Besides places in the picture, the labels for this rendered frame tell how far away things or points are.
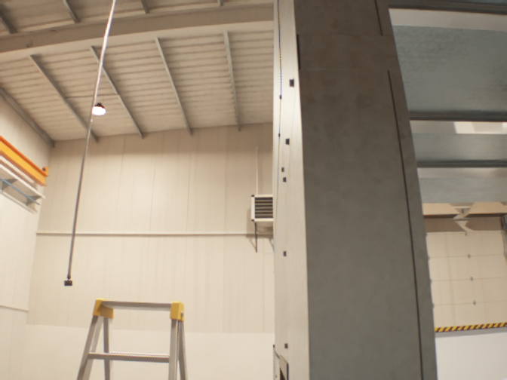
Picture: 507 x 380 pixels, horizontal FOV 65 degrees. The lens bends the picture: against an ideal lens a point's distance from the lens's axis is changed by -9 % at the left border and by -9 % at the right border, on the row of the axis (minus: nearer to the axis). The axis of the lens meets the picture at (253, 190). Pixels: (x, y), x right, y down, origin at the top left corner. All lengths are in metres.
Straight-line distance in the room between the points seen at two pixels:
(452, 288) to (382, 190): 11.60
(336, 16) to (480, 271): 11.99
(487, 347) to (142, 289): 9.03
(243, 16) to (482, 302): 9.02
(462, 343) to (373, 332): 11.84
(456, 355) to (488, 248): 2.96
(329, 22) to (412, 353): 0.32
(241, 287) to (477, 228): 6.52
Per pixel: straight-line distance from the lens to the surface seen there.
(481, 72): 1.82
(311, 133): 0.39
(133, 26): 8.57
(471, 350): 12.27
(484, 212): 11.92
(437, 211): 11.41
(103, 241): 12.15
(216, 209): 11.63
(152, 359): 1.69
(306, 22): 0.46
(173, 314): 1.75
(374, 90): 0.42
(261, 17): 8.24
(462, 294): 12.04
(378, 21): 0.47
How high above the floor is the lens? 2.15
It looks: 20 degrees up
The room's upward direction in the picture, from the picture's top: straight up
